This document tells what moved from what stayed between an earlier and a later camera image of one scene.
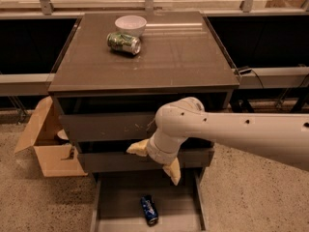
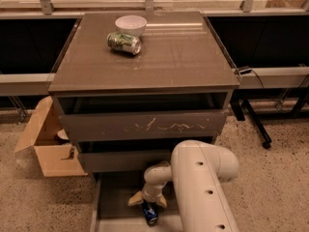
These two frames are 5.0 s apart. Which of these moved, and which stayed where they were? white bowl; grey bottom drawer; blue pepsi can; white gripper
Moved: white gripper
Stayed: white bowl; grey bottom drawer; blue pepsi can
